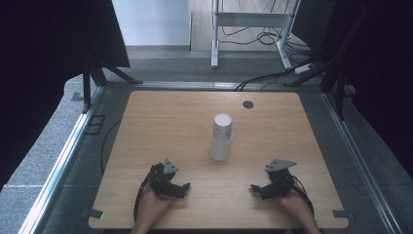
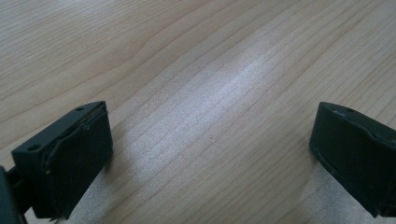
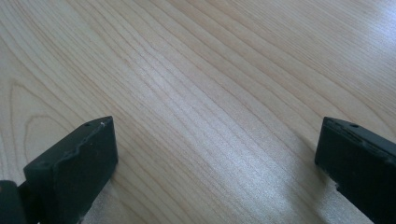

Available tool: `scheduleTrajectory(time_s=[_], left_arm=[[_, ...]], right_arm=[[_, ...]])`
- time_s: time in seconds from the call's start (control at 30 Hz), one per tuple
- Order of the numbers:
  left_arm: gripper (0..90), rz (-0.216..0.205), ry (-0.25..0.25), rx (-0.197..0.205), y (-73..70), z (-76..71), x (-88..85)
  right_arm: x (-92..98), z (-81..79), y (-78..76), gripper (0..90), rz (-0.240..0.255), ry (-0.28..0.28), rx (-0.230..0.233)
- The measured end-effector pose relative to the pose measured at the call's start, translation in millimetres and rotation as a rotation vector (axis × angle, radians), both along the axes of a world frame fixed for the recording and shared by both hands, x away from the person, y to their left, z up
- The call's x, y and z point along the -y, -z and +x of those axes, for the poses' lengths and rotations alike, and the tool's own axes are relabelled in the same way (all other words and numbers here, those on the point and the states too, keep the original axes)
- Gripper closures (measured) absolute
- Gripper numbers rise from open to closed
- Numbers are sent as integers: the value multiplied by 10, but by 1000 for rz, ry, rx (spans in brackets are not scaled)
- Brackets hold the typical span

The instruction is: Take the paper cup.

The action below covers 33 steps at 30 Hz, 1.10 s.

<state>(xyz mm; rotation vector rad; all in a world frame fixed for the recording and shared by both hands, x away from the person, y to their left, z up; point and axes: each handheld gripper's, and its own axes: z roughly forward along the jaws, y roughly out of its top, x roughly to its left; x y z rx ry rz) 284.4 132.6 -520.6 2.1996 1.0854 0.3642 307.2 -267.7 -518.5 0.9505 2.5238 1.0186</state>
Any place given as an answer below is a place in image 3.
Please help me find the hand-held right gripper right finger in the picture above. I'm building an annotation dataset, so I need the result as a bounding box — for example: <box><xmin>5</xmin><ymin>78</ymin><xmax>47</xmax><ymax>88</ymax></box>
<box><xmin>314</xmin><ymin>116</ymin><xmax>396</xmax><ymax>224</ymax></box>

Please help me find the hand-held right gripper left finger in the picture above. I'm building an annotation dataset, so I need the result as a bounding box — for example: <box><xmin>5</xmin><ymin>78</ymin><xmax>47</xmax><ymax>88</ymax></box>
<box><xmin>22</xmin><ymin>116</ymin><xmax>120</xmax><ymax>224</ymax></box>

